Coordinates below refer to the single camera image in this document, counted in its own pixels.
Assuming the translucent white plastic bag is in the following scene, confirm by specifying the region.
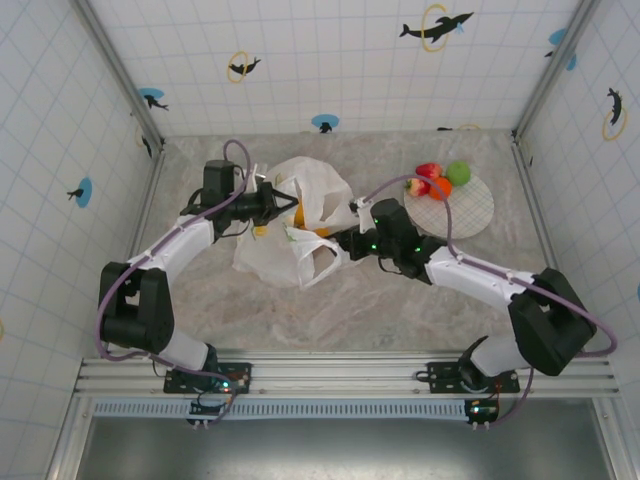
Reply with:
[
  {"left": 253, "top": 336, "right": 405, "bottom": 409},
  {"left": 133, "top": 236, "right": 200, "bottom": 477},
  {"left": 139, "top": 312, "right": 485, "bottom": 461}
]
[{"left": 232, "top": 156, "right": 357, "bottom": 291}]

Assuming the small orange tangerine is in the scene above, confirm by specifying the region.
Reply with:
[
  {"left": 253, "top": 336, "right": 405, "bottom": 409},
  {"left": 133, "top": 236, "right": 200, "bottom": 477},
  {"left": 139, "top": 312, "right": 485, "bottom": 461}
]
[{"left": 428, "top": 177, "right": 454, "bottom": 201}]

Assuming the green apple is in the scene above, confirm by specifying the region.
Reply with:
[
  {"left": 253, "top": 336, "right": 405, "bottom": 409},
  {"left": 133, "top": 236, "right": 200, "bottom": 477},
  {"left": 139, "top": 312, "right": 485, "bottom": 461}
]
[{"left": 445, "top": 160, "right": 472, "bottom": 188}]

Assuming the round checked paper plate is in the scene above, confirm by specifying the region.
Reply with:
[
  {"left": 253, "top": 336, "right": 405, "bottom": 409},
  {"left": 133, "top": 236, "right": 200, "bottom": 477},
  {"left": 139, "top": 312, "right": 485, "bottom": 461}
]
[{"left": 403, "top": 172, "right": 496, "bottom": 240}]

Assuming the blue circle fish sticker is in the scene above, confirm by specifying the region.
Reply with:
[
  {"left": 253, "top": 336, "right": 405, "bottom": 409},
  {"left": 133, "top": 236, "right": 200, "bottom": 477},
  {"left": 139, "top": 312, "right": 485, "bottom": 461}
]
[
  {"left": 543, "top": 27, "right": 579, "bottom": 72},
  {"left": 66, "top": 176, "right": 94, "bottom": 208},
  {"left": 311, "top": 113, "right": 340, "bottom": 135}
]

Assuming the blue circle shark sticker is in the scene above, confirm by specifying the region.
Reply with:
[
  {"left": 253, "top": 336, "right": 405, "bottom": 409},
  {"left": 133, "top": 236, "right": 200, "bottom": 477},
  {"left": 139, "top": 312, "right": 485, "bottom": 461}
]
[{"left": 138, "top": 87, "right": 170, "bottom": 113}]

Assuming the grey metal panel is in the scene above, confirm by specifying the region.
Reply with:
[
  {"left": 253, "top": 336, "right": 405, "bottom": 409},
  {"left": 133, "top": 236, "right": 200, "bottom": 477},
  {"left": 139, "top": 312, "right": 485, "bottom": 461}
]
[{"left": 74, "top": 417, "right": 616, "bottom": 480}]

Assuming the left small circuit board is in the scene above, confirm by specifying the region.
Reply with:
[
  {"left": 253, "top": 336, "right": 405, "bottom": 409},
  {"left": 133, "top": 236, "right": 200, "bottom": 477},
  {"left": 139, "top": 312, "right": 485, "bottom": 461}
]
[{"left": 187, "top": 394, "right": 238, "bottom": 427}]

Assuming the small circuit board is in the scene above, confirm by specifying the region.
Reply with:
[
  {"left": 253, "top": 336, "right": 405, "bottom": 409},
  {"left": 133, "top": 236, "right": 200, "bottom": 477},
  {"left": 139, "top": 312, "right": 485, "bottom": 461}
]
[
  {"left": 187, "top": 394, "right": 238, "bottom": 427},
  {"left": 463, "top": 397, "right": 502, "bottom": 427}
]

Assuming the right small circuit board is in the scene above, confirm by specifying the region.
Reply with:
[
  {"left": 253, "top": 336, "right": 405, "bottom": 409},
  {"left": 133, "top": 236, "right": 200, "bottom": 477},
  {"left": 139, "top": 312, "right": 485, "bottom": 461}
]
[{"left": 463, "top": 397, "right": 502, "bottom": 427}]

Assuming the left thin black cable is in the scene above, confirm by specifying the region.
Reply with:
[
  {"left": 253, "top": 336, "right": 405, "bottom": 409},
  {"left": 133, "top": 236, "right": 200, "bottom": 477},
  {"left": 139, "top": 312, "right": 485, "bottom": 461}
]
[{"left": 216, "top": 219, "right": 252, "bottom": 240}]

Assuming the thin black cable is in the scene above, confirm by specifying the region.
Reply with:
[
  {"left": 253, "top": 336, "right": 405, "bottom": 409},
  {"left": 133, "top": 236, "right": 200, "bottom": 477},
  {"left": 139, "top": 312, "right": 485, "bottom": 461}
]
[
  {"left": 376, "top": 253, "right": 402, "bottom": 277},
  {"left": 216, "top": 219, "right": 252, "bottom": 240}
]

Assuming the right thin black cable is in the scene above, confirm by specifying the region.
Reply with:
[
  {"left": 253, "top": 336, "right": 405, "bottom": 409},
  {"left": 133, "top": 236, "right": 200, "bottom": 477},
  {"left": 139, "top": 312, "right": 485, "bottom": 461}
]
[{"left": 376, "top": 253, "right": 402, "bottom": 277}]

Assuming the yellow ring dolphin sticker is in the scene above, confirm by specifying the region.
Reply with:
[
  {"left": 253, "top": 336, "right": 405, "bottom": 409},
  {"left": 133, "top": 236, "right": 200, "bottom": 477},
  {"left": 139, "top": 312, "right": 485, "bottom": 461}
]
[
  {"left": 601, "top": 86, "right": 629, "bottom": 143},
  {"left": 133, "top": 124, "right": 154, "bottom": 159}
]

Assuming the aluminium mounting rail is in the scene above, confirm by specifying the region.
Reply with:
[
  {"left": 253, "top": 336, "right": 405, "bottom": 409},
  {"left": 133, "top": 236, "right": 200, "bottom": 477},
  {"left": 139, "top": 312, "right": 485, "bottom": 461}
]
[{"left": 74, "top": 349, "right": 621, "bottom": 400}]

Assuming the small dolphin ring sticker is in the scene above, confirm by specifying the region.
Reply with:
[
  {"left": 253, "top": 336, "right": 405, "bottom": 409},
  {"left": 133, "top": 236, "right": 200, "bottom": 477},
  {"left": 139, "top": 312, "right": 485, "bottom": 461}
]
[{"left": 226, "top": 49, "right": 263, "bottom": 84}]

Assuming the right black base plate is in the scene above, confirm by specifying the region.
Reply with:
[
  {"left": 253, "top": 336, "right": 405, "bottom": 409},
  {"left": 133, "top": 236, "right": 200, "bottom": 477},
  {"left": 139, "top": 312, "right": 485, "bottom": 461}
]
[{"left": 413, "top": 358, "right": 520, "bottom": 395}]

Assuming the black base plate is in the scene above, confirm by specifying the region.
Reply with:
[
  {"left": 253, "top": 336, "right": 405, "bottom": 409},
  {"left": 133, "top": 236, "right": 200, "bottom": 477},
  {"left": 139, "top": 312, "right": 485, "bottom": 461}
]
[
  {"left": 163, "top": 361, "right": 253, "bottom": 396},
  {"left": 413, "top": 358, "right": 520, "bottom": 395}
]

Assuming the white slotted cable duct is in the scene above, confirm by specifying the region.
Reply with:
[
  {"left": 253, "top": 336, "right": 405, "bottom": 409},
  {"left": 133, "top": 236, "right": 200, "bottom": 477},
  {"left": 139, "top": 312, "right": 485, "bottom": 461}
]
[{"left": 92, "top": 399, "right": 472, "bottom": 419}]

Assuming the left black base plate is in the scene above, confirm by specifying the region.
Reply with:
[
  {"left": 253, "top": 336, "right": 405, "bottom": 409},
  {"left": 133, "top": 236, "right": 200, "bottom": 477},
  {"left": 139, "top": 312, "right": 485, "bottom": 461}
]
[{"left": 163, "top": 361, "right": 253, "bottom": 396}]

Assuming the aluminium corner post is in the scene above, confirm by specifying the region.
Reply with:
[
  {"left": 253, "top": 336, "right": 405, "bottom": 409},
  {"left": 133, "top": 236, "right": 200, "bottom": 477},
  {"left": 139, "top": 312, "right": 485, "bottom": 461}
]
[
  {"left": 512, "top": 0, "right": 601, "bottom": 140},
  {"left": 72, "top": 0, "right": 166, "bottom": 149}
]

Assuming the large dolphin ring sticker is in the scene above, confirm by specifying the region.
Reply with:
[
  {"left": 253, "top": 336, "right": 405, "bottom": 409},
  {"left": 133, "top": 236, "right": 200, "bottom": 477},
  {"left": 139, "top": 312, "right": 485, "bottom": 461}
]
[{"left": 398, "top": 3, "right": 475, "bottom": 54}]

